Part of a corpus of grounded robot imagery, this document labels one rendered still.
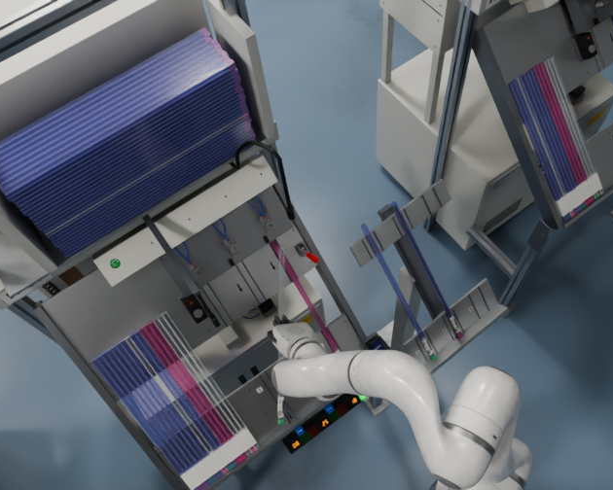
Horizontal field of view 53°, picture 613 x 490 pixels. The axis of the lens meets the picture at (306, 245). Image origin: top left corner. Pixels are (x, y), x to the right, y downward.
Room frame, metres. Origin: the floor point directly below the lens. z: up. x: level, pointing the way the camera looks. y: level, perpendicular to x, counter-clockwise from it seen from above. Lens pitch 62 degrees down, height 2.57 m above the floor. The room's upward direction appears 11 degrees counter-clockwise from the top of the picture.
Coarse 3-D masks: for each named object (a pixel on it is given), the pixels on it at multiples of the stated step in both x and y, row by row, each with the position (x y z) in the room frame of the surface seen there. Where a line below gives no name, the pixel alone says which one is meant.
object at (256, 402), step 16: (336, 320) 0.63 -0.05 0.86; (320, 336) 0.59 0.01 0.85; (336, 336) 0.59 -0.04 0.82; (352, 336) 0.59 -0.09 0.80; (256, 384) 0.49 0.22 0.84; (272, 384) 0.48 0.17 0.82; (240, 400) 0.45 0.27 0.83; (256, 400) 0.45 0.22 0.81; (272, 400) 0.45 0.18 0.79; (288, 400) 0.44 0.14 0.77; (304, 400) 0.44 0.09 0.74; (240, 416) 0.41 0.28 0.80; (256, 416) 0.41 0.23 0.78; (272, 416) 0.41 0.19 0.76; (288, 416) 0.40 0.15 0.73; (256, 432) 0.37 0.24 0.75; (272, 432) 0.37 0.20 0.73
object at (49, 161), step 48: (192, 48) 0.97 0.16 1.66; (96, 96) 0.89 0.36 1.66; (144, 96) 0.87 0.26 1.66; (192, 96) 0.87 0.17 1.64; (240, 96) 0.91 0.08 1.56; (0, 144) 0.81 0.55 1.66; (48, 144) 0.79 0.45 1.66; (96, 144) 0.77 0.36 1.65; (144, 144) 0.81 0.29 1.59; (192, 144) 0.85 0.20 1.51; (240, 144) 0.90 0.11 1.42; (48, 192) 0.72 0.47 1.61; (96, 192) 0.75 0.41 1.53; (144, 192) 0.79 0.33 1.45; (96, 240) 0.72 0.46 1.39
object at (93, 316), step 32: (256, 256) 0.78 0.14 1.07; (288, 256) 0.78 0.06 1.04; (96, 288) 0.71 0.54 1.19; (128, 288) 0.71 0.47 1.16; (160, 288) 0.71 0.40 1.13; (224, 288) 0.71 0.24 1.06; (256, 288) 0.71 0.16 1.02; (64, 320) 0.64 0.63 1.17; (96, 320) 0.64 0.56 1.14; (128, 320) 0.64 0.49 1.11; (192, 320) 0.64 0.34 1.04; (224, 320) 0.64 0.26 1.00; (96, 352) 0.58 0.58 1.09
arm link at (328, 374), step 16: (352, 352) 0.37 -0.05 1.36; (272, 368) 0.42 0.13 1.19; (288, 368) 0.39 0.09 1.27; (304, 368) 0.38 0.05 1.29; (320, 368) 0.37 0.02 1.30; (336, 368) 0.35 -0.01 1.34; (288, 384) 0.36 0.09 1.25; (304, 384) 0.35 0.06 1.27; (320, 384) 0.34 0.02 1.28; (336, 384) 0.32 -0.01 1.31
